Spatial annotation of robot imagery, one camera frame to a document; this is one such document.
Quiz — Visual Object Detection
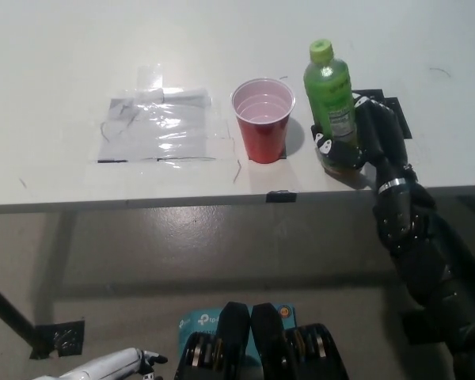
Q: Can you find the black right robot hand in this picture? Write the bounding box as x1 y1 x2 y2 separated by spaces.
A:
310 93 417 190

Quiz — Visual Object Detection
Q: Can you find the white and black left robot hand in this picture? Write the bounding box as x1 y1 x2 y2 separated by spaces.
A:
33 348 169 380

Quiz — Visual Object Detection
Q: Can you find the green tea bottle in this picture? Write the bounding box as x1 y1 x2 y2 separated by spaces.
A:
302 39 360 175

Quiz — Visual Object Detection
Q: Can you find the red plastic cup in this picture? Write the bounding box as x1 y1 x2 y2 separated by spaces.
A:
230 78 297 163

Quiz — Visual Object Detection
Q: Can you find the large black tape patch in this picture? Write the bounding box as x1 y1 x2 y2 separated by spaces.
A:
354 89 414 140

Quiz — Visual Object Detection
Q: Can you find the teal tp-link box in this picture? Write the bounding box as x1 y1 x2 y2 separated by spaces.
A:
177 302 298 367

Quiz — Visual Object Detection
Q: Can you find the black table leg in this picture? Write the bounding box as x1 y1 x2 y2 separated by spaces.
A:
0 275 53 358

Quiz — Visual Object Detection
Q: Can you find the small black tape piece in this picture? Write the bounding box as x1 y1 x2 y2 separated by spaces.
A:
267 190 298 204

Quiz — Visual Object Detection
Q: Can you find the clear plastic tape patch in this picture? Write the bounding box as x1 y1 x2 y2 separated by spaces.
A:
97 87 219 164

